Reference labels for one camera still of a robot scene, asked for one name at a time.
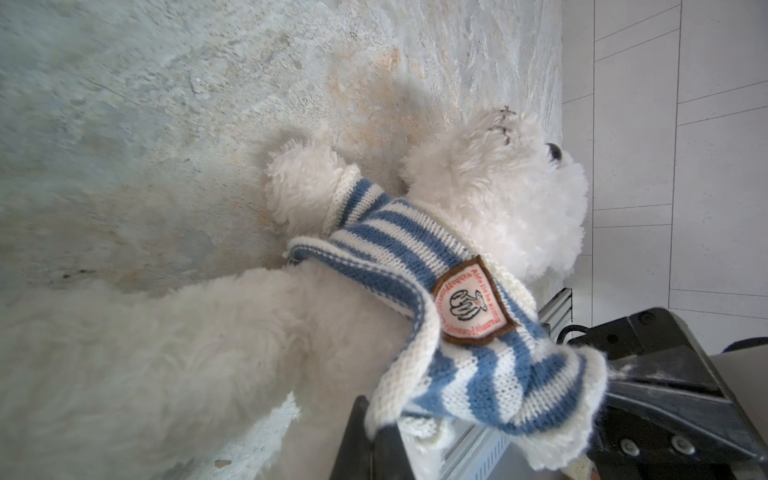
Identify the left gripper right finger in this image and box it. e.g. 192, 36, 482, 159
373, 424, 415, 480

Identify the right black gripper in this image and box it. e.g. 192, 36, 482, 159
566, 308, 767, 479

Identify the white plush teddy bear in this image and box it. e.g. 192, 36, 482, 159
1, 109, 588, 479

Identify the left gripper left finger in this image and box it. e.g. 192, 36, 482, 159
329, 396, 374, 480

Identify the blue white striped knit sweater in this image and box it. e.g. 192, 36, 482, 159
289, 166, 608, 470

